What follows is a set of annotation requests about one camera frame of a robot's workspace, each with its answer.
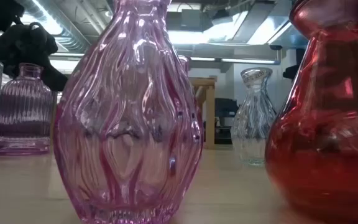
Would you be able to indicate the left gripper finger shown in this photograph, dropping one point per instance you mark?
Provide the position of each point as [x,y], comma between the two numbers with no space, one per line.
[56,77]

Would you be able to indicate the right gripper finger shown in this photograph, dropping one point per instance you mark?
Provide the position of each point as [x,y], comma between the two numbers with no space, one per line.
[291,72]

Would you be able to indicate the pink ribbed glass bottle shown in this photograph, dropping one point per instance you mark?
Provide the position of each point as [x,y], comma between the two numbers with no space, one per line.
[23,118]

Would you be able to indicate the clear flared wavy glass vase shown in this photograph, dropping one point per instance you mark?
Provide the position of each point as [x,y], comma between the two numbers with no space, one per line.
[253,124]

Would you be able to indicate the red flared glass vase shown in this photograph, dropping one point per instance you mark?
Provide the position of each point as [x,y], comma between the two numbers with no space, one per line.
[322,140]

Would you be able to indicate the pink wavy glass vase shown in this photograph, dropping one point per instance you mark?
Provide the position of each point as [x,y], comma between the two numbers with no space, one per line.
[126,124]

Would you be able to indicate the pink long-neck glass vase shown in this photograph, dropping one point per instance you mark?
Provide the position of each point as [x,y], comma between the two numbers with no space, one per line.
[184,63]

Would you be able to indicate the wooden slatted shelf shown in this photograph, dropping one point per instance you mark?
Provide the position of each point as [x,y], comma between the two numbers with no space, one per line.
[210,118]

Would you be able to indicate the ceiling light strip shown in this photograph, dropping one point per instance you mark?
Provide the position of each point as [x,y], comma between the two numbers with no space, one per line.
[247,61]

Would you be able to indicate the black cabinet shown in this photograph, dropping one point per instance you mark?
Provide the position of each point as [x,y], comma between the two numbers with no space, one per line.
[225,112]

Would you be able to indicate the black wall panel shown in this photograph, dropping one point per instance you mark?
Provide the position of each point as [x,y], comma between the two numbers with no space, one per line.
[301,56]

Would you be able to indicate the ceiling security camera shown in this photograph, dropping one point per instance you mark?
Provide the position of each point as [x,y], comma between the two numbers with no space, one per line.
[275,47]

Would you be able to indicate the silver spiral ceiling duct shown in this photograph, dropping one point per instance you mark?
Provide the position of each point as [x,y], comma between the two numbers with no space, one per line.
[70,34]

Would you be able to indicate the rectangular metal ceiling duct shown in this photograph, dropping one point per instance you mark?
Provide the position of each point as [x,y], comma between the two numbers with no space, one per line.
[259,28]

